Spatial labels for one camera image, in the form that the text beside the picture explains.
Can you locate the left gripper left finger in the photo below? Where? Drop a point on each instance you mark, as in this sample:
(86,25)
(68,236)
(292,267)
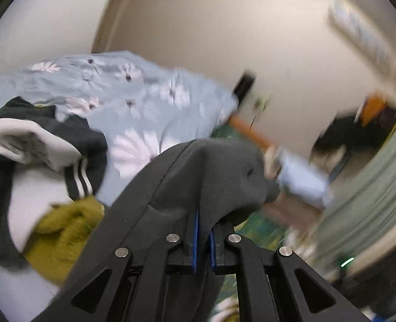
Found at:
(131,285)

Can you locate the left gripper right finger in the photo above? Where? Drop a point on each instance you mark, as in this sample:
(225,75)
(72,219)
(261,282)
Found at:
(276,285)

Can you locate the dark grey fleece pants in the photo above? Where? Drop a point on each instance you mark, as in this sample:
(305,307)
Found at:
(213,178)

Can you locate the hanging dark clothes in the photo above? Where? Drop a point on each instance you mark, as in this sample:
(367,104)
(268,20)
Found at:
(351,133)

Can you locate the beige folded blanket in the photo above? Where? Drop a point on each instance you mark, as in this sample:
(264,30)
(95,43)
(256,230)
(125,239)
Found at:
(288,210)

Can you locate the olive yellow knit sweater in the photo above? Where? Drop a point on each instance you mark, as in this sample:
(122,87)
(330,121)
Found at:
(60,236)

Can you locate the light blue folded cloth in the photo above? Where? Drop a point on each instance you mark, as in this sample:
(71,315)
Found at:
(300,178)

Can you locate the green curtain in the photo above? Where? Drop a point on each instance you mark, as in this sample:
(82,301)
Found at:
(360,227)

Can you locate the black white sweatshirt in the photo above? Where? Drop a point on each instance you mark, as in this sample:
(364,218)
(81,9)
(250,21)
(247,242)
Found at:
(43,162)

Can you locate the wooden bed footboard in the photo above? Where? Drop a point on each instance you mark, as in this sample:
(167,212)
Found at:
(245,130)

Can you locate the light blue floral duvet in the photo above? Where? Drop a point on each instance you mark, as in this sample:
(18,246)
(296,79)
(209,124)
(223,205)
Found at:
(142,108)

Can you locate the black speaker by wall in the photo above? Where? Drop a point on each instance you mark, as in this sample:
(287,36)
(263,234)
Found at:
(244,85)

